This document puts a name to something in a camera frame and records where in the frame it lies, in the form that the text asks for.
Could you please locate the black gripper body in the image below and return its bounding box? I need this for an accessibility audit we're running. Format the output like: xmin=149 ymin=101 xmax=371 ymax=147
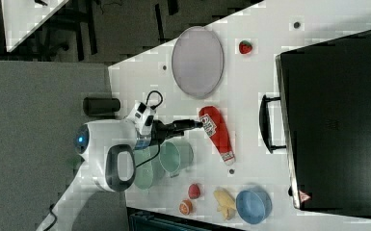
xmin=150 ymin=120 xmax=185 ymax=145

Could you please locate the grey round plate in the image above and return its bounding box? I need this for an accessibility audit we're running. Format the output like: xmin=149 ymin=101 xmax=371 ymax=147
xmin=172 ymin=26 xmax=224 ymax=98

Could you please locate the green mug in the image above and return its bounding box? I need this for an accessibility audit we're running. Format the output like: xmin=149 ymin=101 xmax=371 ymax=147
xmin=159 ymin=140 xmax=194 ymax=177

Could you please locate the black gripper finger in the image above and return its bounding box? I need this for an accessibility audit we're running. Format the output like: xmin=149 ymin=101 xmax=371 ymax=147
xmin=183 ymin=119 xmax=203 ymax=130

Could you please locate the blue bowl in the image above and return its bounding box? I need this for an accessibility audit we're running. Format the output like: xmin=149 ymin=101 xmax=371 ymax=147
xmin=236 ymin=187 xmax=272 ymax=224

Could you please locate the green strainer basket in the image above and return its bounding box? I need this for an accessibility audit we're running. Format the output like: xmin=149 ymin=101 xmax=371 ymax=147
xmin=134 ymin=146 xmax=165 ymax=190

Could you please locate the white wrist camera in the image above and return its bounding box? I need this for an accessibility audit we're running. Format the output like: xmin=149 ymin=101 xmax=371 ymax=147
xmin=127 ymin=101 xmax=156 ymax=136

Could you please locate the black cable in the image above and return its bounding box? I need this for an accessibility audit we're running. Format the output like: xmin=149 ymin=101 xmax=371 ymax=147
xmin=134 ymin=90 xmax=165 ymax=169

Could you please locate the red strawberry near plate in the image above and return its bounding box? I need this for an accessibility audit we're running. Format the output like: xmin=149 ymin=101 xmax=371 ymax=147
xmin=239 ymin=40 xmax=252 ymax=54

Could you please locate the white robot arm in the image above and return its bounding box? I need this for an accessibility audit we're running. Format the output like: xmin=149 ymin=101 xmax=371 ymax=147
xmin=36 ymin=118 xmax=202 ymax=231

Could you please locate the orange slice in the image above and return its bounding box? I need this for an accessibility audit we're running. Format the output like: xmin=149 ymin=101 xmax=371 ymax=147
xmin=178 ymin=199 xmax=193 ymax=215

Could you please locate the red strawberry near orange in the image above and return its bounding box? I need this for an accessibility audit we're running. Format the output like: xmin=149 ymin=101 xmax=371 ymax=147
xmin=188 ymin=184 xmax=200 ymax=199

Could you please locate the peeled banana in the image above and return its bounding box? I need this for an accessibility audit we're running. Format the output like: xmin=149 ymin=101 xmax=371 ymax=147
xmin=213 ymin=190 xmax=236 ymax=220

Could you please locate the black cylinder large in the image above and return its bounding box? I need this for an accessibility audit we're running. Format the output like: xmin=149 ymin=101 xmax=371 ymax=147
xmin=83 ymin=97 xmax=120 ymax=116

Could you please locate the black toaster oven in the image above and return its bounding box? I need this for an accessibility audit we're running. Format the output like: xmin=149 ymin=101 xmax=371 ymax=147
xmin=275 ymin=30 xmax=371 ymax=218

